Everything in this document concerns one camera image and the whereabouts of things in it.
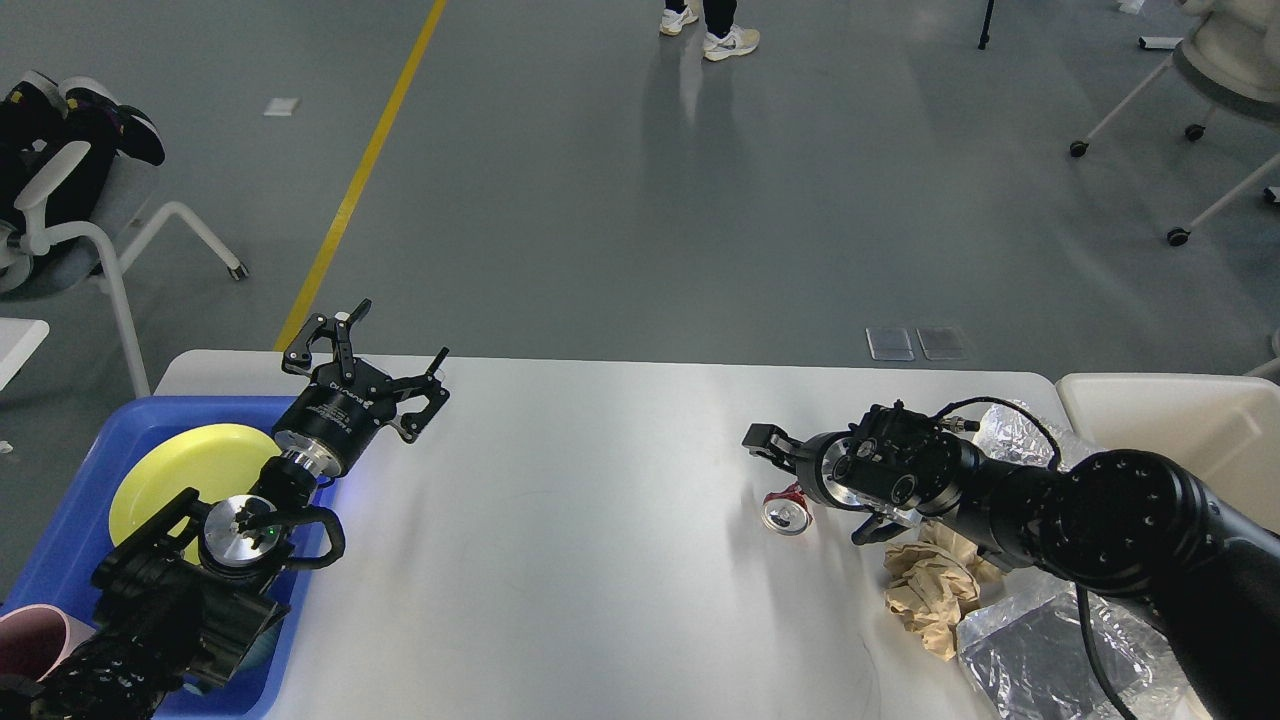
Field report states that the passer-by white sneakers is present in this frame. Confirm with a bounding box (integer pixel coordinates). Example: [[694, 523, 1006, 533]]
[[659, 1, 762, 61]]

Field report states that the person in black clothes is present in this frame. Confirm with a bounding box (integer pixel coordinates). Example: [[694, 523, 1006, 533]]
[[0, 70, 166, 261]]

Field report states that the white chair left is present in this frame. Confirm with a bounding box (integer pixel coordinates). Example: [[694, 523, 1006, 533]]
[[3, 141, 248, 398]]

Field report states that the grey floor plate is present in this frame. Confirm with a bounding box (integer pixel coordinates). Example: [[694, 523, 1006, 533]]
[[916, 325, 970, 363], [865, 327, 916, 363]]

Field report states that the black tripod leg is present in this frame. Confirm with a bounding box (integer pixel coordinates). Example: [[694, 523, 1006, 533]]
[[977, 0, 996, 51]]

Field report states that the yellow plastic plate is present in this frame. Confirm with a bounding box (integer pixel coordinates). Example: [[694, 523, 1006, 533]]
[[108, 423, 280, 548]]

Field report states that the crumpled brown paper ball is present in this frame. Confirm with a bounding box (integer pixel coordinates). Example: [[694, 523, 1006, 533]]
[[884, 541, 980, 662]]

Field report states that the beige plastic bin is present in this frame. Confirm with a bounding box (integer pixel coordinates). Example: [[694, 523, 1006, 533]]
[[1056, 373, 1279, 532]]

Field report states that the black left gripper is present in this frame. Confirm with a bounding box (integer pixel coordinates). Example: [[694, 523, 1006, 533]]
[[271, 299, 451, 477]]

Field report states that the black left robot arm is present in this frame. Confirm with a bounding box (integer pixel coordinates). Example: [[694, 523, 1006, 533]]
[[3, 300, 451, 719]]

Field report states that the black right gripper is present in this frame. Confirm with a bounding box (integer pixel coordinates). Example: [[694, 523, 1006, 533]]
[[742, 423, 856, 511]]

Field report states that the silver foil bag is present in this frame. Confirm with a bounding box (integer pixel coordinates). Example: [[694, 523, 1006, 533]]
[[956, 568, 1210, 719], [972, 401, 1103, 471]]

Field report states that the blue plastic tray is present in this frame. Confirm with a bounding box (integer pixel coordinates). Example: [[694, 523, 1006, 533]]
[[3, 396, 311, 719]]

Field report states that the white office chair right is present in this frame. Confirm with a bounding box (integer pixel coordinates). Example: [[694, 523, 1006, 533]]
[[1068, 0, 1280, 247]]

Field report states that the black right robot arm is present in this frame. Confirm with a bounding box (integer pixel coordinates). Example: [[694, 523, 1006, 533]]
[[742, 402, 1279, 719]]

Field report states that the teal mug yellow inside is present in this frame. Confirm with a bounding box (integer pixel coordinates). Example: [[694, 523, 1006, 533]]
[[238, 621, 283, 673]]

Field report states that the pink mug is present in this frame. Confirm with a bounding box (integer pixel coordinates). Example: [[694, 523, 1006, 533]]
[[1, 603, 97, 682]]

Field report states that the crushed red can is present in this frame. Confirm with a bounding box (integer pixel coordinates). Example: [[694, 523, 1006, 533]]
[[760, 483, 813, 537]]

